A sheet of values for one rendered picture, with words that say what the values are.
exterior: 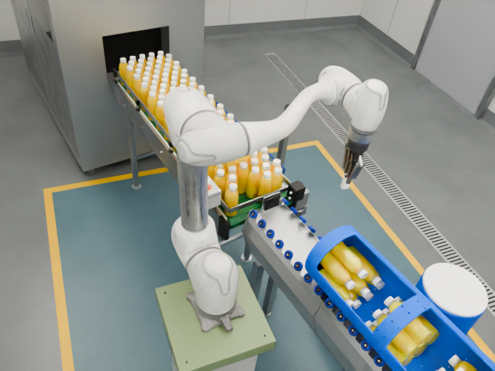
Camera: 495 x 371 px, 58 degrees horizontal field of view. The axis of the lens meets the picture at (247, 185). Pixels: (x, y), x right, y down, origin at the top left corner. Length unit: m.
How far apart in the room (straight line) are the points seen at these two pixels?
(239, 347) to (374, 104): 0.97
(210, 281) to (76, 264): 1.90
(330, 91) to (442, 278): 1.06
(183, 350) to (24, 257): 2.00
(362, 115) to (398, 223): 2.50
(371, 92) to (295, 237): 1.02
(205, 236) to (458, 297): 1.13
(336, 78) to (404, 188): 2.82
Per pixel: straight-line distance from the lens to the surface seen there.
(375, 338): 1.82
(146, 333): 3.00
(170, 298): 1.85
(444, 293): 2.17
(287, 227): 2.31
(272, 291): 2.83
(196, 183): 1.49
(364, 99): 1.48
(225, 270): 1.59
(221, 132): 1.22
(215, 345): 1.74
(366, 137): 1.55
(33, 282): 3.36
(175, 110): 1.32
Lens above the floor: 2.60
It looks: 42 degrees down
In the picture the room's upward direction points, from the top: 7 degrees clockwise
